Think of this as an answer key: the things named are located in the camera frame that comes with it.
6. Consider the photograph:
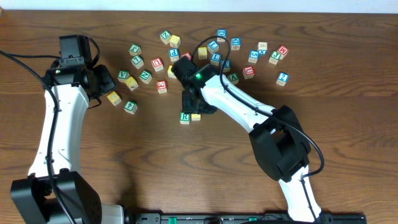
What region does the green N block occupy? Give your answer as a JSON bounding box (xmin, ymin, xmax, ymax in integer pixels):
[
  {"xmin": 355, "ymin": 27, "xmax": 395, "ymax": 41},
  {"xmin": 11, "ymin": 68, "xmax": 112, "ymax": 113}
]
[{"xmin": 139, "ymin": 70, "xmax": 152, "ymax": 85}]

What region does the blue 5 block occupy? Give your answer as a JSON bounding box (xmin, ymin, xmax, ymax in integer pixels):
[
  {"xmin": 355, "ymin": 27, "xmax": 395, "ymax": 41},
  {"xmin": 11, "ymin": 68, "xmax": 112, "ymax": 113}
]
[{"xmin": 248, "ymin": 50, "xmax": 259, "ymax": 63}]

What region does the green j block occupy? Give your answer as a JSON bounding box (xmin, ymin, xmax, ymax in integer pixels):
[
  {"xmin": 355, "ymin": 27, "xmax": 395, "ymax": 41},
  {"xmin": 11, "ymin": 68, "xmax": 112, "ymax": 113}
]
[
  {"xmin": 269, "ymin": 51, "xmax": 281, "ymax": 65},
  {"xmin": 129, "ymin": 44, "xmax": 142, "ymax": 56}
]

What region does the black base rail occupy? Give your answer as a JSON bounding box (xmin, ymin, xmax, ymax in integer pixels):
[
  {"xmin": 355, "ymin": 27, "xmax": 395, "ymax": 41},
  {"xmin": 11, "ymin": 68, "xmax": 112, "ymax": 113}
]
[{"xmin": 124, "ymin": 213, "xmax": 368, "ymax": 224}]

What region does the green Z block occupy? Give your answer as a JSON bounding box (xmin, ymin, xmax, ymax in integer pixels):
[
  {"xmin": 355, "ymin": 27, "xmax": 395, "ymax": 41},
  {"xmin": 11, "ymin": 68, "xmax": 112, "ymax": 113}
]
[{"xmin": 160, "ymin": 30, "xmax": 172, "ymax": 45}]

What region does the green J block right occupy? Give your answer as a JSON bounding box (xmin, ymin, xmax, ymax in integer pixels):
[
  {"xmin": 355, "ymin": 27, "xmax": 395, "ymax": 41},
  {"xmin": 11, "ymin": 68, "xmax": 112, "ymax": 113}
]
[{"xmin": 269, "ymin": 51, "xmax": 281, "ymax": 65}]

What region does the blue d block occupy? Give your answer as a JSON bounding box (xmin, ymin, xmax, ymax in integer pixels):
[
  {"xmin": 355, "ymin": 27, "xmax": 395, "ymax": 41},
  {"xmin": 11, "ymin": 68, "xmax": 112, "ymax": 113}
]
[
  {"xmin": 231, "ymin": 37, "xmax": 241, "ymax": 50},
  {"xmin": 216, "ymin": 29, "xmax": 226, "ymax": 42}
]

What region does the green 4 block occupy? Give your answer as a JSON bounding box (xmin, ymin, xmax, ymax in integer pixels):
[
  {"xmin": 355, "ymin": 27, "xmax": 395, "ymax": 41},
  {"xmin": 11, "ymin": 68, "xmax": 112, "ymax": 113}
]
[{"xmin": 124, "ymin": 101, "xmax": 137, "ymax": 114}]

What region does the red U block left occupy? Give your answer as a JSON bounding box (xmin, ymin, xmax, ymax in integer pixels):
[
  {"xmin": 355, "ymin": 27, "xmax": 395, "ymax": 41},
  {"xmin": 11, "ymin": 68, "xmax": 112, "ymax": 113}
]
[{"xmin": 151, "ymin": 57, "xmax": 164, "ymax": 72}]

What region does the green L block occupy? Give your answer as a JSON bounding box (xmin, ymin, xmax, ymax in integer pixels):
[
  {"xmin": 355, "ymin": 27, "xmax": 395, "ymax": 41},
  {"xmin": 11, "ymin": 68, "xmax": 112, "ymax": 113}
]
[{"xmin": 131, "ymin": 55, "xmax": 144, "ymax": 69}]

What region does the red M block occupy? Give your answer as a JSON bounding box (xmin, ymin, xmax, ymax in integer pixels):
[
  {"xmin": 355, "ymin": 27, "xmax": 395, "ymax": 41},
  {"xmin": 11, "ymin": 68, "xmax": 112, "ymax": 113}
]
[{"xmin": 277, "ymin": 45, "xmax": 289, "ymax": 60}]

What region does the yellow block centre top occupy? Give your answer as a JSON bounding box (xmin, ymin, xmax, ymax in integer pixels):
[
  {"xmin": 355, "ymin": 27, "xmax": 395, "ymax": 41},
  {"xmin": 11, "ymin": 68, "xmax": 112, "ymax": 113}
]
[{"xmin": 198, "ymin": 47, "xmax": 208, "ymax": 60}]

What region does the blue l block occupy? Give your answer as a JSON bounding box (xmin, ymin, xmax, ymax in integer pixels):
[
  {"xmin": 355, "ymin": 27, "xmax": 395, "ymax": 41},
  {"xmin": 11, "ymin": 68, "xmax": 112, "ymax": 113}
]
[
  {"xmin": 207, "ymin": 40, "xmax": 220, "ymax": 54},
  {"xmin": 210, "ymin": 52, "xmax": 221, "ymax": 66}
]

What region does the left black cable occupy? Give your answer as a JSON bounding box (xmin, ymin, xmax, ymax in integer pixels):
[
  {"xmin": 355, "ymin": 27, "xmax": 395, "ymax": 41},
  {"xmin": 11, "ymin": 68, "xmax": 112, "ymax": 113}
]
[{"xmin": 0, "ymin": 49, "xmax": 78, "ymax": 224}]

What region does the red U block right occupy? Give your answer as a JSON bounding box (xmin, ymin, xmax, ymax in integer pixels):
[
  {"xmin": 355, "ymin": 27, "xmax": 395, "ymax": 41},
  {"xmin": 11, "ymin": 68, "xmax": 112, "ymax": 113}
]
[{"xmin": 243, "ymin": 66, "xmax": 255, "ymax": 79}]

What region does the black cable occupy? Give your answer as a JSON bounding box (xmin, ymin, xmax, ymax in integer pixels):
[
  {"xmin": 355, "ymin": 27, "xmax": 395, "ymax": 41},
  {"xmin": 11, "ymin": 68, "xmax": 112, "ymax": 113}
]
[
  {"xmin": 0, "ymin": 49, "xmax": 78, "ymax": 224},
  {"xmin": 190, "ymin": 35, "xmax": 325, "ymax": 223}
]

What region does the yellow O block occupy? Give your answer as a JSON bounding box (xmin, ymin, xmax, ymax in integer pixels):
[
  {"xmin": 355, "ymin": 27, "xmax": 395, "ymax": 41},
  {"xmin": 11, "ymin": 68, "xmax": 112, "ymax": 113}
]
[
  {"xmin": 191, "ymin": 114, "xmax": 201, "ymax": 121},
  {"xmin": 167, "ymin": 65, "xmax": 176, "ymax": 78}
]

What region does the green v block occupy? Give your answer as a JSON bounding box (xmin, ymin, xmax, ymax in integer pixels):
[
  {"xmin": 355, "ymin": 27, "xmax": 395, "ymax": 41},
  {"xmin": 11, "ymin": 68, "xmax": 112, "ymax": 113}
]
[
  {"xmin": 117, "ymin": 70, "xmax": 130, "ymax": 83},
  {"xmin": 228, "ymin": 73, "xmax": 239, "ymax": 85}
]

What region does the green V block left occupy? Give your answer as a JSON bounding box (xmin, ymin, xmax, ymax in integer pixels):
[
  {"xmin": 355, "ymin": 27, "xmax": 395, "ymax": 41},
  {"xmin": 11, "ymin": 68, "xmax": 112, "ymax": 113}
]
[{"xmin": 117, "ymin": 70, "xmax": 130, "ymax": 83}]

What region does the right black cable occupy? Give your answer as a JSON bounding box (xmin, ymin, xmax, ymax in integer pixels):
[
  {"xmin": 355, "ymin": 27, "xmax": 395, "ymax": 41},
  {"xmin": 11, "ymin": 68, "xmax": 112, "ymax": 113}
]
[{"xmin": 190, "ymin": 35, "xmax": 325, "ymax": 223}]

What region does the blue L block upper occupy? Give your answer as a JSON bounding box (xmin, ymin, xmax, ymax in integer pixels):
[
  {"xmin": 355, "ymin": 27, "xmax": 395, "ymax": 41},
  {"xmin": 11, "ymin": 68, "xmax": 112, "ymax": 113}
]
[{"xmin": 207, "ymin": 40, "xmax": 220, "ymax": 54}]

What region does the green R block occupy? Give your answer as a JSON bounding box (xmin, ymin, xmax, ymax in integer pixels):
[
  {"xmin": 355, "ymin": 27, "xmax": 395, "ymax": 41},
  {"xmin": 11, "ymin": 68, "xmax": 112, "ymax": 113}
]
[{"xmin": 180, "ymin": 112, "xmax": 190, "ymax": 124}]

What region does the yellow block far left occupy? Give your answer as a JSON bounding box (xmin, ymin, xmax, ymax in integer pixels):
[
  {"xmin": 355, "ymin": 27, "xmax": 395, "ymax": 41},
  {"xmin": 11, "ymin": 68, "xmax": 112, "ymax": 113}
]
[{"xmin": 107, "ymin": 91, "xmax": 122, "ymax": 106}]

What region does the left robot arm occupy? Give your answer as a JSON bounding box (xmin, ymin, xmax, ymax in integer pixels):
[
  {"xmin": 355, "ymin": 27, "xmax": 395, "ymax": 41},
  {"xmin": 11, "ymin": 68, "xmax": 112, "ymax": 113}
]
[{"xmin": 11, "ymin": 65, "xmax": 125, "ymax": 224}]

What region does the red u block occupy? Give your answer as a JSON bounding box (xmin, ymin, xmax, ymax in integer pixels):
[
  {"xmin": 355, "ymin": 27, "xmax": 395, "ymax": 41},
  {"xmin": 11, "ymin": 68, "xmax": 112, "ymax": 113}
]
[
  {"xmin": 243, "ymin": 66, "xmax": 255, "ymax": 79},
  {"xmin": 151, "ymin": 57, "xmax": 164, "ymax": 72}
]

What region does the red A block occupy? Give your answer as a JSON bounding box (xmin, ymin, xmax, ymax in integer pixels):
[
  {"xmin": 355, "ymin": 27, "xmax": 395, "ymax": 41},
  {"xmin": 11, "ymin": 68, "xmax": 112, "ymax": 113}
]
[{"xmin": 181, "ymin": 52, "xmax": 192, "ymax": 60}]

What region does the blue T block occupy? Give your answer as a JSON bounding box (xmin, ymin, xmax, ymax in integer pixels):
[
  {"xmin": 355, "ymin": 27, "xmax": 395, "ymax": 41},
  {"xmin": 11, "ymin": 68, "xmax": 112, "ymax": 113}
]
[{"xmin": 222, "ymin": 60, "xmax": 231, "ymax": 73}]

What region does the blue 2 block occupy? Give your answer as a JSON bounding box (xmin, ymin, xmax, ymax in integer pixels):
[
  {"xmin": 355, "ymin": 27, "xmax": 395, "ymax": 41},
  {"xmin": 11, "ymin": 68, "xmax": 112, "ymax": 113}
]
[{"xmin": 276, "ymin": 72, "xmax": 289, "ymax": 86}]

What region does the green V block right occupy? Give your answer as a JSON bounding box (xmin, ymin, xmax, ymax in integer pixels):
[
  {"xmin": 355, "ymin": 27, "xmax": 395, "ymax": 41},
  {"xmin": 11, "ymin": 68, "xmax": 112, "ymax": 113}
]
[{"xmin": 228, "ymin": 73, "xmax": 239, "ymax": 85}]

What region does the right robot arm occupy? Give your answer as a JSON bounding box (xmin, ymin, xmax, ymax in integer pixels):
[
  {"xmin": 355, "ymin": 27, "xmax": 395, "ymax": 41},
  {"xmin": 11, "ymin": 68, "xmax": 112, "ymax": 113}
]
[{"xmin": 171, "ymin": 57, "xmax": 322, "ymax": 223}]

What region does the blue X block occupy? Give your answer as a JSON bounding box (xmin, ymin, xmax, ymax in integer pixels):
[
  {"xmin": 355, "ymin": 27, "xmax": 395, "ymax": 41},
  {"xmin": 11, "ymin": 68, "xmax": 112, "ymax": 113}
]
[{"xmin": 257, "ymin": 42, "xmax": 268, "ymax": 55}]

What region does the blue D block top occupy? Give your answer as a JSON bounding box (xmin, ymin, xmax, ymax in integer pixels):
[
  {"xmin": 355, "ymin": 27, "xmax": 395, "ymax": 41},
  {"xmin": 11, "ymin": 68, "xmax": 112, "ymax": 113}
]
[{"xmin": 216, "ymin": 29, "xmax": 226, "ymax": 42}]

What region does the red E block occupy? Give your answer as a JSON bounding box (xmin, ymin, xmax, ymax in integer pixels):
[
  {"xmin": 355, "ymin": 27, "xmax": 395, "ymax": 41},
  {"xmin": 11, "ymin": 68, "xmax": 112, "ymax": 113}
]
[{"xmin": 157, "ymin": 80, "xmax": 167, "ymax": 94}]

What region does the blue P block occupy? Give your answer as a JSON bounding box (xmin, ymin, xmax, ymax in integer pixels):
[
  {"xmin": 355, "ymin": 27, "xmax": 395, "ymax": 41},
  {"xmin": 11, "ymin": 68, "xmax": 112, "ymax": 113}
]
[{"xmin": 169, "ymin": 49, "xmax": 180, "ymax": 62}]

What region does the yellow block beside V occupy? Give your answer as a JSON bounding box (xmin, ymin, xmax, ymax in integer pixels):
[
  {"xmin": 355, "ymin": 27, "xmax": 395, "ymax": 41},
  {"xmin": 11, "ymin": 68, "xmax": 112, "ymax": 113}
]
[{"xmin": 125, "ymin": 77, "xmax": 139, "ymax": 91}]

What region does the blue L block lower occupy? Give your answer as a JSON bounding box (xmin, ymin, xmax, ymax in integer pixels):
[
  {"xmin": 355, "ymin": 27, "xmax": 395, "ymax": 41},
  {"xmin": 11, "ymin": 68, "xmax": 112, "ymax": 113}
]
[{"xmin": 210, "ymin": 52, "xmax": 221, "ymax": 66}]

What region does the green J block left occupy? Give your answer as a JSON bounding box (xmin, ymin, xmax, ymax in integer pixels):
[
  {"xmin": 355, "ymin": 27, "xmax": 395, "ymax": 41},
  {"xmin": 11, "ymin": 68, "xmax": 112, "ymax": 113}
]
[{"xmin": 129, "ymin": 44, "xmax": 142, "ymax": 56}]

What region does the blue D block right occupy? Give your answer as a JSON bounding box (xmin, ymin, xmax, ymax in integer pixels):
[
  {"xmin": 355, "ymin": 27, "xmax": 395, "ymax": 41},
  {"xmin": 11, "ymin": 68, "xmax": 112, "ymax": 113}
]
[{"xmin": 231, "ymin": 37, "xmax": 241, "ymax": 50}]

